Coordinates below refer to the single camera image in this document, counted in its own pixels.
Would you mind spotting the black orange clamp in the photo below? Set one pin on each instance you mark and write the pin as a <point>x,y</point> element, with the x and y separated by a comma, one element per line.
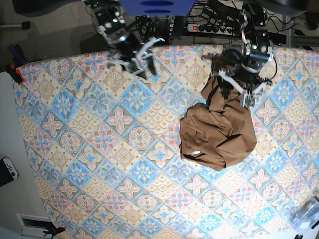
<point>54,231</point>

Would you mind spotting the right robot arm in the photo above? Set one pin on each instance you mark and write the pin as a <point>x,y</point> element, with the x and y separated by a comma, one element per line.
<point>110,14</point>

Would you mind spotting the patterned tablecloth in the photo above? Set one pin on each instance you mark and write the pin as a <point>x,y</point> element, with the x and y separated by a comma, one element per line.
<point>103,146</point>

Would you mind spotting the game console with controller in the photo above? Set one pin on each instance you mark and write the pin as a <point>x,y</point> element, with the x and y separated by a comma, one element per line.
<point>8,172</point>

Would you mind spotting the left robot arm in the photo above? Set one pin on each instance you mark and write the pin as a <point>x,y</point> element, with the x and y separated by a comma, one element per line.
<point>253,30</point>

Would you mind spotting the brown t-shirt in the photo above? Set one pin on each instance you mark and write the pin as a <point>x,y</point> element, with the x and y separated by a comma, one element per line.
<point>218,133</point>

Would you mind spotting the blue mount plate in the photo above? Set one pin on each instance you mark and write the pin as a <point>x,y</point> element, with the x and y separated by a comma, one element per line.
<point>157,7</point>

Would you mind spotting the white floor vent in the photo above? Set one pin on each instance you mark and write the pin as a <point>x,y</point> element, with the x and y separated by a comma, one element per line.
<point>34,226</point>

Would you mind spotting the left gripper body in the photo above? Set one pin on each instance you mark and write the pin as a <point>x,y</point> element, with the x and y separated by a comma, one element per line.
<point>239,69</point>

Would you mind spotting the clear plastic box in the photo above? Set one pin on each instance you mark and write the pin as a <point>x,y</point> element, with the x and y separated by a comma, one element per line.
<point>306,217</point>

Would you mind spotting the red black clamp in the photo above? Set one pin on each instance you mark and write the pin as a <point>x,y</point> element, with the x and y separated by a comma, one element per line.
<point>14,73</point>

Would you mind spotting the white power strip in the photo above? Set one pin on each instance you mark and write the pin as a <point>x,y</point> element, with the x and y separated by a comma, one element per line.
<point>213,29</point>

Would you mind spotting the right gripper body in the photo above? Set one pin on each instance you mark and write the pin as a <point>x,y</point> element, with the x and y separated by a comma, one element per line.
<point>132,52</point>

